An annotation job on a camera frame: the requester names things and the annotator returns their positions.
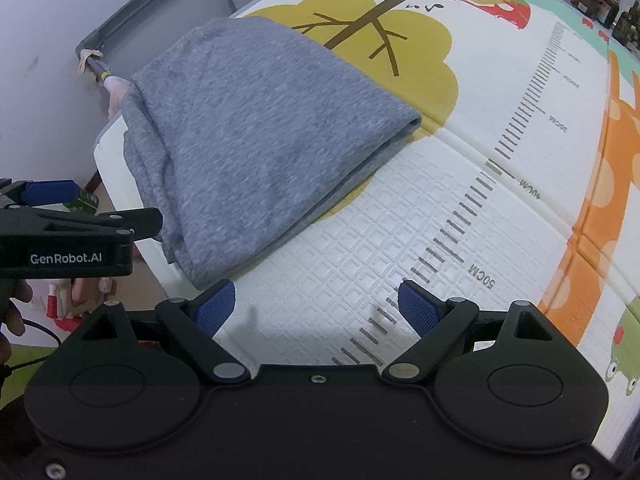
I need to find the white red plastic bag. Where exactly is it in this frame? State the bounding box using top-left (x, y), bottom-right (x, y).
top-left (30, 277), bottom-right (120, 335)

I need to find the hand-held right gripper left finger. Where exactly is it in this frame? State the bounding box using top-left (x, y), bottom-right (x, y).
top-left (70, 278), bottom-right (252, 385)

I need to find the printed foam play mat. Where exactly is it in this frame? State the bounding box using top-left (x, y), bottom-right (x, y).
top-left (91, 0), bottom-right (640, 463)

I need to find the grey playpen fence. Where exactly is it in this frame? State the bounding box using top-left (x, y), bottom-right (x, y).
top-left (75, 0), bottom-right (333, 63)

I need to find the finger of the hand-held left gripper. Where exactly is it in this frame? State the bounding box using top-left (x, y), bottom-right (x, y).
top-left (0, 207), bottom-right (164, 242)
top-left (0, 178), bottom-right (82, 210)

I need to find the person's left hand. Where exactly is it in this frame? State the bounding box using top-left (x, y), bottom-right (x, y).
top-left (0, 282), bottom-right (34, 367)

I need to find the grey sweatshirt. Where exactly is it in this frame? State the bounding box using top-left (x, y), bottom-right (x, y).
top-left (121, 16), bottom-right (424, 292)

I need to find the black cable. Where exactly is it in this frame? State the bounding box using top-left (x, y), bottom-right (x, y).
top-left (0, 316), bottom-right (63, 378)

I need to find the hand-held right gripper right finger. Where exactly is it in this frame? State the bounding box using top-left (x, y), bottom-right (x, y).
top-left (381, 280), bottom-right (568, 385)

